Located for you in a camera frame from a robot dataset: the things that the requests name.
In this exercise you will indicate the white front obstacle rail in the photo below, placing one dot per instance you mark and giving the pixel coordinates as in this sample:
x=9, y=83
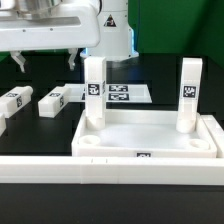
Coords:
x=100, y=170

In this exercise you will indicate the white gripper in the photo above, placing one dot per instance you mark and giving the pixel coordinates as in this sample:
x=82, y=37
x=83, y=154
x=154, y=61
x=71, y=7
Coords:
x=48, y=24

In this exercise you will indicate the white obstacle rail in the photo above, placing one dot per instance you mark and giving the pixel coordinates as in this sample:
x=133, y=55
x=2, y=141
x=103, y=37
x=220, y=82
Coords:
x=100, y=170
x=216, y=132

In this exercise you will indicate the white marker base plate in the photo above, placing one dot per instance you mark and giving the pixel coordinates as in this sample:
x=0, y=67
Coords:
x=115, y=93

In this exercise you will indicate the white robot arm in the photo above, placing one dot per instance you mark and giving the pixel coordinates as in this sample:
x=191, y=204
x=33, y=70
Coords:
x=116, y=36

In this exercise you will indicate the white desk top tray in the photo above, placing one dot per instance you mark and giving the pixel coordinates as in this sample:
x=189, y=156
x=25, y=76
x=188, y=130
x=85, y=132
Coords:
x=142, y=133

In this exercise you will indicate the white right obstacle rail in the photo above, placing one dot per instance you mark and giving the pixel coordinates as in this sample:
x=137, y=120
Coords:
x=216, y=132

